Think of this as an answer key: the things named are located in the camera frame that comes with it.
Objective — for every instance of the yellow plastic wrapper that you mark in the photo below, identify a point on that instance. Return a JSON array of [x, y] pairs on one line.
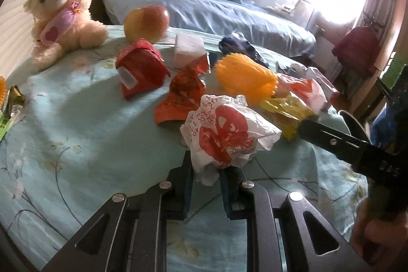
[[288, 114]]

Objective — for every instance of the white paper red print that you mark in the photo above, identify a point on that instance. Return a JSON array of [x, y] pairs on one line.
[[228, 135]]

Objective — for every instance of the red wrapper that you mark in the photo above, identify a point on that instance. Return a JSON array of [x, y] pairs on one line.
[[140, 68]]

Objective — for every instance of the gold foil wrapper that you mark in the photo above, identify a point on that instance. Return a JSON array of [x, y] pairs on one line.
[[16, 96]]

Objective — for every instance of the green snack packet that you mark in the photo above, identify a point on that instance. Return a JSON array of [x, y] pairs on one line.
[[7, 123]]

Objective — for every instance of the orange and white plastic bag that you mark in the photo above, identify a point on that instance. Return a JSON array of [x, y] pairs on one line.
[[304, 88]]

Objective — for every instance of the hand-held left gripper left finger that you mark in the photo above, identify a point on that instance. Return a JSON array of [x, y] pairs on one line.
[[188, 190]]

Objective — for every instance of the teal floral blanket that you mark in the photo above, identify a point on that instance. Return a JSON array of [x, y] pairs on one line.
[[89, 138]]

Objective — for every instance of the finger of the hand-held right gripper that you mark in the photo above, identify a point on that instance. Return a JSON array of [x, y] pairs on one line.
[[356, 128], [331, 139]]

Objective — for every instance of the white foam block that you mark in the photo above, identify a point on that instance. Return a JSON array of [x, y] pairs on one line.
[[188, 49]]

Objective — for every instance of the person's right hand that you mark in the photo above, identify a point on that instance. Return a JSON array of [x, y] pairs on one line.
[[373, 237]]

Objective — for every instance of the dark red jacket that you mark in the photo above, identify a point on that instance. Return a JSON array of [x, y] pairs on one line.
[[357, 49]]

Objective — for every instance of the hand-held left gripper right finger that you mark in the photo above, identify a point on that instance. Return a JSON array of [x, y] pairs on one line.
[[225, 195]]

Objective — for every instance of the stack of green boxes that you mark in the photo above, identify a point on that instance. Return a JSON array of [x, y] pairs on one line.
[[397, 71]]

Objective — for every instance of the cream teddy bear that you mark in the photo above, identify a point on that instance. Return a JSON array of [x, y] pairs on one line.
[[60, 14]]

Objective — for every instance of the red-yellow apple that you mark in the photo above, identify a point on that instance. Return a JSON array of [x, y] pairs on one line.
[[146, 23]]

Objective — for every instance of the bed with blue sheet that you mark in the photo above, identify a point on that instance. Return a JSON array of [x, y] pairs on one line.
[[207, 10]]

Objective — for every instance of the red-orange foil wrapper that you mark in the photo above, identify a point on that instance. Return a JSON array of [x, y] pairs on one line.
[[183, 93]]

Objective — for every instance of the blue crumpled wrapper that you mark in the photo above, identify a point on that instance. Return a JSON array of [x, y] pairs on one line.
[[239, 45]]

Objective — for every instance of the orange spiky ball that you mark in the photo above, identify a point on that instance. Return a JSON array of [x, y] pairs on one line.
[[245, 79], [2, 92]]

